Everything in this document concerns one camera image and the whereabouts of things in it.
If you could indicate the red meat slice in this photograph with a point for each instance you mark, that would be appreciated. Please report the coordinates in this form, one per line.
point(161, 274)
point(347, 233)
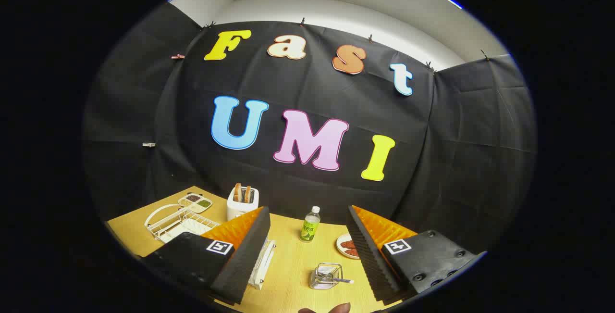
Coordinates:
point(349, 244)
point(353, 253)

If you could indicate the toast slice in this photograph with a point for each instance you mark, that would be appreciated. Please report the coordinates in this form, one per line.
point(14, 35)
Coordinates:
point(237, 193)
point(247, 194)

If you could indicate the white toaster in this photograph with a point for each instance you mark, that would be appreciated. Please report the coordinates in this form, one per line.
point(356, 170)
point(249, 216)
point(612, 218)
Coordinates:
point(240, 209)

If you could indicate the white sectioned condiment dish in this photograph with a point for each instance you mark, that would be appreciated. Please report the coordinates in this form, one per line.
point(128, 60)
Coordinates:
point(194, 203)

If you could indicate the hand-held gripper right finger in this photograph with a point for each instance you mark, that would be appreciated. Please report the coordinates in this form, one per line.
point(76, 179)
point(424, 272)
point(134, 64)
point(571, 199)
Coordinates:
point(367, 255)

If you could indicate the beige plate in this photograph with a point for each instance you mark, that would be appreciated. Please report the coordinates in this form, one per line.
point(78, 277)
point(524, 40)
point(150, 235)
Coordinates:
point(340, 245)

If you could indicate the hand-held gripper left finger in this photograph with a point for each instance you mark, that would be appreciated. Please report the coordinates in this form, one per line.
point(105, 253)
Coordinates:
point(245, 255)

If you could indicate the green label water bottle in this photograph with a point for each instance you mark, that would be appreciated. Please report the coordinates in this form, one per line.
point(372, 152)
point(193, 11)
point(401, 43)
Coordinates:
point(310, 229)

